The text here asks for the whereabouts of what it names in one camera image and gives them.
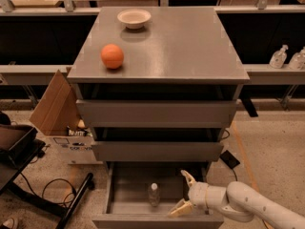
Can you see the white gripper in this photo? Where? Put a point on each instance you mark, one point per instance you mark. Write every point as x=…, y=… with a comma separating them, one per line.
x=197, y=195

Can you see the clear plastic water bottle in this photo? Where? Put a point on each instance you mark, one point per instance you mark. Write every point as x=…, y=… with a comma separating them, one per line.
x=154, y=194

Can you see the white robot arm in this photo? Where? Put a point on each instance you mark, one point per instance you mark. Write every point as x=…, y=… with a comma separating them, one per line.
x=237, y=201

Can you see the grey bottom drawer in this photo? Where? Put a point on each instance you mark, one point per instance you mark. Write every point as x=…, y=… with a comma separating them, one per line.
x=127, y=202

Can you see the grey drawer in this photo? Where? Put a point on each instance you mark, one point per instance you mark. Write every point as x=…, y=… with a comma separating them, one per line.
x=127, y=202
x=156, y=114
x=156, y=151

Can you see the grey top drawer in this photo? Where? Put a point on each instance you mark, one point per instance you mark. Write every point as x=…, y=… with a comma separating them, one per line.
x=156, y=114

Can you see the grey middle drawer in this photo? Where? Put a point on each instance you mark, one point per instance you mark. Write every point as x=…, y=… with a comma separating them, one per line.
x=156, y=151

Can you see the grey drawer cabinet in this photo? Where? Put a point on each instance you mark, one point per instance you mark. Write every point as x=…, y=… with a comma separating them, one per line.
x=182, y=54

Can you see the clear soap dispenser bottle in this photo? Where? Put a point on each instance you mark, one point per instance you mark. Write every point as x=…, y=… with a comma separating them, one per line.
x=279, y=57

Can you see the black power adapter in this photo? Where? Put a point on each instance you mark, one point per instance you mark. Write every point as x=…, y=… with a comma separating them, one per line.
x=230, y=160

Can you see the open cardboard box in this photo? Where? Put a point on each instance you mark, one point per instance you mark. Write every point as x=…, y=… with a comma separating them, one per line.
x=57, y=118

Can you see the orange ball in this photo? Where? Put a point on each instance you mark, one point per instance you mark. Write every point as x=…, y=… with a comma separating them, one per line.
x=112, y=56

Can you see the black tray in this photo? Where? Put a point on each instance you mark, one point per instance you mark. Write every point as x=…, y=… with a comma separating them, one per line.
x=14, y=139

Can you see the shoe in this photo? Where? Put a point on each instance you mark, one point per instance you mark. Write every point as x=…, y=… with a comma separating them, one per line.
x=10, y=223

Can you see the white bowl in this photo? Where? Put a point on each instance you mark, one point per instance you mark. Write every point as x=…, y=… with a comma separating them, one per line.
x=134, y=18

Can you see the grey metal shelf rail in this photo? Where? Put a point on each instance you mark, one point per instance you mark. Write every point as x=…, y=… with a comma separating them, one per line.
x=31, y=74

